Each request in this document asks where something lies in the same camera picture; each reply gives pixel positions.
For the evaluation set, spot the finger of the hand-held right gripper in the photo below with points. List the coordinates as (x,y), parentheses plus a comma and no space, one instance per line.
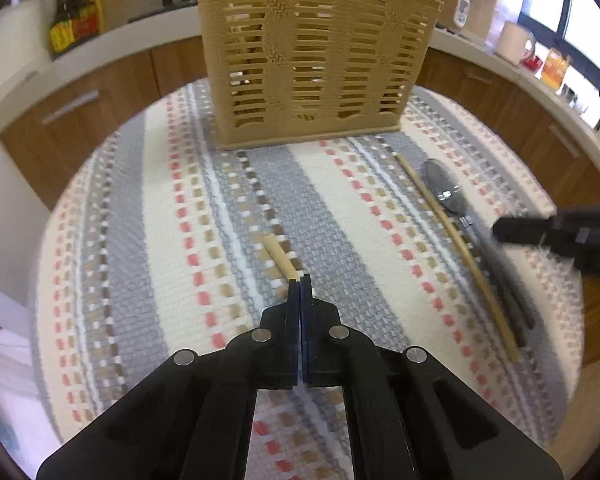
(525,231)

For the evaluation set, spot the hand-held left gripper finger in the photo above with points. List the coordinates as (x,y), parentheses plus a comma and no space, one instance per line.
(306,320)
(294,320)

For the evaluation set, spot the wooden chopstick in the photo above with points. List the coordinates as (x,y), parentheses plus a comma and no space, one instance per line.
(280,257)
(460,245)

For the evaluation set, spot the tan plastic utensil basket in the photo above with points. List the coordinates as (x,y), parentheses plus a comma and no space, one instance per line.
(320,60)

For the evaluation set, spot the striped woven tablecloth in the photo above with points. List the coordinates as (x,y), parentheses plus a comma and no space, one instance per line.
(180,210)

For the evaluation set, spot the orange jar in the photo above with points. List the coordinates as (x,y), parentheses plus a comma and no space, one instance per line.
(555,67)

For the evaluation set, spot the red cup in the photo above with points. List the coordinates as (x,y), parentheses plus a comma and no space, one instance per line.
(531,61)

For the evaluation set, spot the dark framed window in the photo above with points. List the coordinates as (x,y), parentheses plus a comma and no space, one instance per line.
(580,15)

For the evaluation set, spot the white kitchen counter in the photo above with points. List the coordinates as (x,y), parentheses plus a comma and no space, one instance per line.
(105,45)

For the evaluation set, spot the black gas stove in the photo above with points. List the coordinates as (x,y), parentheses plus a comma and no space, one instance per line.
(172,2)

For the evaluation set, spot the red label sauce bottle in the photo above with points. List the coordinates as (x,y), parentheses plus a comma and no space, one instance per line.
(86,15)

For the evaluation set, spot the dark soy sauce bottle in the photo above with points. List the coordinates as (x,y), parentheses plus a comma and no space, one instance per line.
(62,25)

